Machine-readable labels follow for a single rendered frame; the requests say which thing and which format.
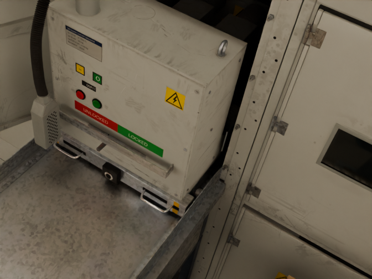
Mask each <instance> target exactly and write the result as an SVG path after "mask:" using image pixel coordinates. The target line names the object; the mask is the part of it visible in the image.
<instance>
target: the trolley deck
mask: <svg viewBox="0 0 372 279"><path fill-rule="evenodd" d="M225 185H226V184H224V183H222V182H221V181H218V182H217V184H216V185H215V187H214V188H213V189H212V190H211V192H210V193H209V194H208V196H207V197H206V198H205V199H204V201H203V202H202V203H201V205H200V206H199V208H198V209H197V210H196V212H195V213H194V214H193V216H192V217H191V218H190V219H189V221H188V222H187V223H186V225H185V226H184V228H183V229H182V230H181V232H180V233H179V234H178V236H177V237H176V238H175V239H174V241H173V242H172V243H171V245H170V246H169V248H168V249H167V250H166V252H165V253H164V254H163V256H162V257H161V258H160V259H159V261H158V262H157V263H156V265H155V266H154V268H152V270H151V271H150V273H149V274H148V275H147V277H146V278H145V279H161V278H162V277H163V276H164V274H165V273H166V272H167V270H168V269H169V268H170V266H171V265H172V263H173V262H174V260H175V259H176V258H177V256H178V255H179V254H180V252H181V251H182V250H183V248H184V247H185V245H186V244H187V243H188V241H189V240H190V238H191V237H192V236H193V234H194V233H195V232H196V230H197V229H198V227H199V226H200V225H201V223H202V222H203V221H204V219H205V218H206V216H207V215H208V214H209V212H210V211H211V210H212V208H213V207H214V205H215V204H216V202H217V201H218V200H219V198H220V197H221V196H222V194H223V191H224V188H225ZM140 195H141V193H140V192H139V191H137V190H135V189H133V188H132V187H130V186H129V185H127V184H125V183H124V182H122V181H119V182H118V183H117V184H116V183H114V182H113V181H111V180H109V179H107V178H106V177H104V176H103V175H102V169H100V168H99V167H97V166H95V165H93V164H92V163H90V162H88V161H87V160H85V159H83V158H82V157H79V158H77V159H73V158H71V157H69V156H67V155H65V154H64V153H62V152H60V151H59V150H57V149H56V148H53V149H52V150H51V151H49V152H48V153H47V154H46V155H45V156H44V157H42V158H41V159H40V160H39V161H37V162H36V164H34V165H33V166H32V167H30V168H29V169H28V170H27V171H26V172H25V173H24V174H22V175H21V176H20V177H19V178H18V179H17V180H15V181H14V182H13V183H12V184H11V185H10V186H9V187H7V188H6V189H5V190H4V191H3V192H1V194H0V279H128V277H129V276H130V274H131V273H132V272H133V271H134V269H135V268H136V267H137V266H138V264H139V263H140V262H141V261H142V259H143V258H144V257H145V256H146V254H147V253H148V251H149V250H150V249H151V248H152V246H153V245H154V244H155V243H156V241H157V240H158V239H159V238H160V236H161V235H162V234H163V233H164V231H165V230H166V228H167V227H168V226H169V225H170V223H171V222H172V221H173V220H174V218H175V217H176V216H177V214H176V213H174V212H171V211H170V210H169V211H168V212H166V213H162V212H160V211H159V210H157V209H155V208H153V207H152V206H150V205H148V204H147V203H145V202H144V201H142V200H141V199H140Z"/></svg>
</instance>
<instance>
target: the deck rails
mask: <svg viewBox="0 0 372 279"><path fill-rule="evenodd" d="M53 148H54V147H53V144H52V145H51V146H50V147H49V148H47V149H44V148H43V147H41V146H39V145H38V144H36V143H35V140H34V138H33V139H31V140H30V141H29V142H28V143H27V144H25V145H24V146H23V147H22V148H20V149H19V150H18V151H16V153H14V154H13V155H12V156H10V157H9V158H8V159H7V160H5V161H4V162H3V163H2V164H1V165H0V194H1V192H3V191H4V190H5V189H6V188H7V187H9V186H10V185H11V184H12V183H13V182H14V181H15V180H17V179H18V178H19V177H20V176H21V175H22V174H24V173H25V172H26V171H27V170H28V169H29V168H30V167H32V166H33V165H34V164H36V162H37V161H39V160H40V159H41V158H42V157H44V156H45V155H46V154H47V153H48V152H49V151H51V150H52V149H53ZM220 170H221V167H220V168H219V169H218V171H217V172H216V173H215V174H214V176H212V175H210V174H209V175H208V176H207V177H206V179H205V180H204V181H203V182H202V184H201V185H200V187H201V188H203V190H202V191H201V193H200V194H199V195H198V197H197V198H196V199H195V201H193V203H192V205H191V206H190V207H189V208H188V210H187V211H186V212H185V213H184V215H183V216H182V217H181V216H179V215H177V216H176V217H175V218H174V220H173V221H172V222H171V223H170V225H169V226H168V227H167V228H166V230H165V231H164V233H163V234H162V235H161V236H160V238H159V239H158V240H157V241H156V243H155V244H154V245H153V246H152V248H151V249H150V250H149V251H148V253H147V254H146V256H145V257H144V258H143V259H142V261H141V262H140V263H139V264H138V266H137V267H136V268H135V269H134V271H133V272H132V273H131V274H130V276H129V277H128V279H145V278H146V277H147V275H148V274H149V273H150V271H151V270H152V268H154V266H155V265H156V263H157V262H158V261H159V259H160V258H161V257H162V256H163V254H164V253H165V252H166V250H167V249H168V248H169V246H170V245H171V243H172V242H173V241H174V239H175V238H176V237H177V236H178V234H179V233H180V232H181V230H182V229H183V228H184V226H185V225H186V223H187V222H188V221H189V219H190V218H191V217H192V216H193V214H194V213H195V212H196V210H197V209H198V208H199V206H200V205H201V203H202V202H203V201H204V199H205V198H206V197H207V196H208V194H209V193H210V192H211V190H212V189H213V188H214V187H215V185H216V184H217V182H218V181H219V180H218V177H219V173H220Z"/></svg>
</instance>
